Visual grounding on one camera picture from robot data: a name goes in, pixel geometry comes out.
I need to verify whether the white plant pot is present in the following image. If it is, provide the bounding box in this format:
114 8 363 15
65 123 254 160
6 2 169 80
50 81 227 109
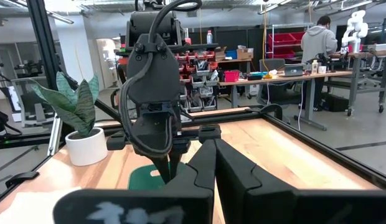
65 126 109 167

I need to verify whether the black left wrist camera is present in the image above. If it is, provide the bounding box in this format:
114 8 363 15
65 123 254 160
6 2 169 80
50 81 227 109
132 108 178 156

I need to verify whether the person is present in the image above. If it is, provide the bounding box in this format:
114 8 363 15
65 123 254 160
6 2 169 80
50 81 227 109
299 15 339 113

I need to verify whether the black table edge clip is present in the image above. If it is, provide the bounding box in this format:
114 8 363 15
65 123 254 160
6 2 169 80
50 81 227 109
5 170 40 189

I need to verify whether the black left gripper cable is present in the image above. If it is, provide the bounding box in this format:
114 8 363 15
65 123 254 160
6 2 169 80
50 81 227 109
119 0 204 158

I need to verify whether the brown cardboard box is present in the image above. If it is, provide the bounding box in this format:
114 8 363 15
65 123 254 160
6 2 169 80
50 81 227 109
236 45 255 61

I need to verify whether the long wooden workbench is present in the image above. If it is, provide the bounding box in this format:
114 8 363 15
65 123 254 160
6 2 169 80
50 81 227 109
217 70 353 131

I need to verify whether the rack of small parts bins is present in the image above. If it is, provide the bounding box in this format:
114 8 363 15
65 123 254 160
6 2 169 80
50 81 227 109
176 49 221 113

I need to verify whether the green snake plant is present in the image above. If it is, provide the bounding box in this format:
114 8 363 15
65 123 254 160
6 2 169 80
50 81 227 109
31 71 100 138

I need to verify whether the shelf with red bins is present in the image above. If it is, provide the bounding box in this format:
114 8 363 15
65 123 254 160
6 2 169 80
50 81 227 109
266 24 308 62

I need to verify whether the black frame handle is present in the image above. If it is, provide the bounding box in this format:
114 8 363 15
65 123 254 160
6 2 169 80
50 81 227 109
257 103 285 121

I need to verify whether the grey rolling table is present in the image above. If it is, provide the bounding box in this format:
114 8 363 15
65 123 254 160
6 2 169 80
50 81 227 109
329 42 386 118

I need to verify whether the white folded towel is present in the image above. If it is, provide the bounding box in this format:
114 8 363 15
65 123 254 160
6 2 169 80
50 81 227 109
0 186 82 224

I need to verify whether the black box under workbench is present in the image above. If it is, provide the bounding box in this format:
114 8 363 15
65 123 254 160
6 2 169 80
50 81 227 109
322 92 350 113

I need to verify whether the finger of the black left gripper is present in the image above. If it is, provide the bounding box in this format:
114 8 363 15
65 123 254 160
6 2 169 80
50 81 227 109
150 155 171 185
169 151 185 181

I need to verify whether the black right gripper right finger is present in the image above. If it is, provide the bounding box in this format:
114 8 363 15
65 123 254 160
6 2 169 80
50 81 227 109
214 138 386 224

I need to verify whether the grey office chair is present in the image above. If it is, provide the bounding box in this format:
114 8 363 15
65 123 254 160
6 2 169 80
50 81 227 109
257 58 303 108

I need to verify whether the grey laptop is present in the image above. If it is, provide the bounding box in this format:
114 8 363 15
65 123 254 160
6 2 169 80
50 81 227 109
284 63 306 78

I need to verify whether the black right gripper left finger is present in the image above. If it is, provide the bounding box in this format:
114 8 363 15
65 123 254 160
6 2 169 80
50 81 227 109
52 139 217 224

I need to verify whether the pink plastic box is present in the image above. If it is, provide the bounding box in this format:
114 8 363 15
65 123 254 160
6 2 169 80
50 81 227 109
224 70 241 83

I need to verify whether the teal plastic bin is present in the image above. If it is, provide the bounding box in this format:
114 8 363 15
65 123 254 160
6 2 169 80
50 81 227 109
128 162 188 190

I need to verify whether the silver extrusion bar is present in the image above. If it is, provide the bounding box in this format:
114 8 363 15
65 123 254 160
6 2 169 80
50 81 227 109
47 113 64 157

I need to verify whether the yellow hanging cord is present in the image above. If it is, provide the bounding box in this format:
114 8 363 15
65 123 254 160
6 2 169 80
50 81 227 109
260 1 274 80

